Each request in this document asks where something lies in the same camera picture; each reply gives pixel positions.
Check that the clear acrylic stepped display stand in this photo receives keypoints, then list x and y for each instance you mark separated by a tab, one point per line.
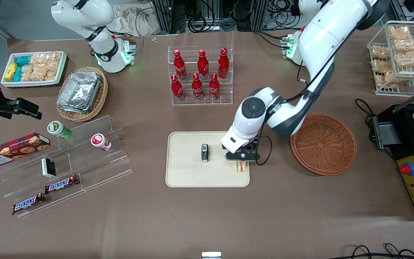
95	169

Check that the Snickers chocolate bar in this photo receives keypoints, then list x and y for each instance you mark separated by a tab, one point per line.
28	203
61	184

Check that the red cola bottle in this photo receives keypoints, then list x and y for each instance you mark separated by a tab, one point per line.
214	89
203	65
176	90
223	64
179	66
197	89

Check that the red tartan cookie box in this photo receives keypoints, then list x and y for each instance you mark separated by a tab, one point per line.
13	149

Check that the teal snack pack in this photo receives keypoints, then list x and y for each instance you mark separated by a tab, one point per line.
18	74
23	60

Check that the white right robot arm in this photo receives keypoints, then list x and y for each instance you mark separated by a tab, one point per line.
84	21

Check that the white rectangular snack tray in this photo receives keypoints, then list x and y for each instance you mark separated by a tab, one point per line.
34	83

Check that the green lidded snack cup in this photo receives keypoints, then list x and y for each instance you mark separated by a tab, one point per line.
55	128

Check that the round brown wicker basket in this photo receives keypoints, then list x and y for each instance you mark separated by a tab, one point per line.
323	144

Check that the red emergency stop button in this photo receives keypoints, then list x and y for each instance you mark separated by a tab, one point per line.
408	168

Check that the yellow snack pack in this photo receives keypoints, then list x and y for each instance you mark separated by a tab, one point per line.
10	71

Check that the triangle sandwich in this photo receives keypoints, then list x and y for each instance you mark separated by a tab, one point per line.
241	166

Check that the beige crumpled cloth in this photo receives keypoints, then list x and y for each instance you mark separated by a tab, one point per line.
131	19

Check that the clear fried snack bag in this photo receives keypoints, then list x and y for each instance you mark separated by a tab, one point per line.
405	44
409	58
380	52
392	79
399	32
381	66

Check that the aluminium foil container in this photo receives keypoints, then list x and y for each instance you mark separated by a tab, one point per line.
79	91

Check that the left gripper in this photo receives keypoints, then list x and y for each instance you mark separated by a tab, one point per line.
254	144

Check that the red lidded snack cup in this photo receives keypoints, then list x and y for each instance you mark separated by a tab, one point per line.
99	141

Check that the aluminium profile frame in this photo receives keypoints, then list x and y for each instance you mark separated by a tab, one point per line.
207	10

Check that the clear rice cracker bag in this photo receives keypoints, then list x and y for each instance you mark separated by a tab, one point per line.
28	73
54	59
38	60
47	73

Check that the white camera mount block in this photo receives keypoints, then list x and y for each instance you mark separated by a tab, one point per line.
211	255

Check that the small black snack box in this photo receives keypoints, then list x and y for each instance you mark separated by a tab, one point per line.
49	167
205	153

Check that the black countertop appliance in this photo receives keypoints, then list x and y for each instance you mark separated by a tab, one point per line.
408	126

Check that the beige plastic serving tray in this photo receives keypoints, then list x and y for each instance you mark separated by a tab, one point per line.
189	172

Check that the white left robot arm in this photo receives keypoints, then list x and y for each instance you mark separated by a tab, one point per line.
322	39

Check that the clear acrylic bottle rack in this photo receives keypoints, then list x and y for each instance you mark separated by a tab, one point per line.
225	97

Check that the oval wicker basket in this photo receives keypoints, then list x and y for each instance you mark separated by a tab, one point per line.
101	97

